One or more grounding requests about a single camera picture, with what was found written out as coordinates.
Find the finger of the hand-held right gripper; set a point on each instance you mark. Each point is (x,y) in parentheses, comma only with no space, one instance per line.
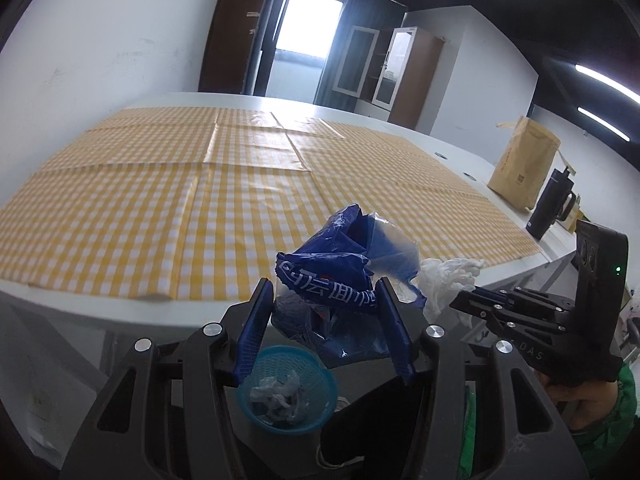
(525,296)
(500,314)

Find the brown wooden wardrobe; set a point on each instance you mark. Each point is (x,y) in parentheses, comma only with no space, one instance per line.
(230,30)

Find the dark curtain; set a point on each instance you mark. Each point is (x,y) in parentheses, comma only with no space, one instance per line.
(345,45)

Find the yellow checkered tablecloth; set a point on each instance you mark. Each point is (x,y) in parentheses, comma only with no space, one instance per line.
(150,210)

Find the small yellow box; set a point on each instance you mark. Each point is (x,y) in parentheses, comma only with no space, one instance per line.
(575,217)

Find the brown paper bag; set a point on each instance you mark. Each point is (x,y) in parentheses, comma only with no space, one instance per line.
(525,165)

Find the person's right hand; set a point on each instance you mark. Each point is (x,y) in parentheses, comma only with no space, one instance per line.
(562,392)

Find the ceiling tube light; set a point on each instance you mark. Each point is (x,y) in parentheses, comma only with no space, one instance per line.
(610,80)
(602,124)

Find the blue plastic basket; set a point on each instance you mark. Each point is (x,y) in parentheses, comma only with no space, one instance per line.
(320,385)

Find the person's right forearm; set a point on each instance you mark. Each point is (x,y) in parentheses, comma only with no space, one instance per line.
(617,420)

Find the white plastic bag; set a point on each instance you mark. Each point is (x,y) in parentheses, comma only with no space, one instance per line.
(440,280)

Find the blue plastic bag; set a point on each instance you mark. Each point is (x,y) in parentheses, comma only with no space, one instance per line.
(330,270)

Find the brown cabinet with glass doors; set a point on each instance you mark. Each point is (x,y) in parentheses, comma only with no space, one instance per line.
(415,80)

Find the glass balcony door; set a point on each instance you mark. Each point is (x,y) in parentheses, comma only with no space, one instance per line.
(305,20)

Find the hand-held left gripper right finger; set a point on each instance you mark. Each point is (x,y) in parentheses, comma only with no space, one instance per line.
(396,332)

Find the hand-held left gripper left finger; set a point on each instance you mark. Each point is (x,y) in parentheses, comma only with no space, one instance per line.
(252,332)

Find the white table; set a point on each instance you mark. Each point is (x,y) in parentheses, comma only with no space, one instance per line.
(425,140)

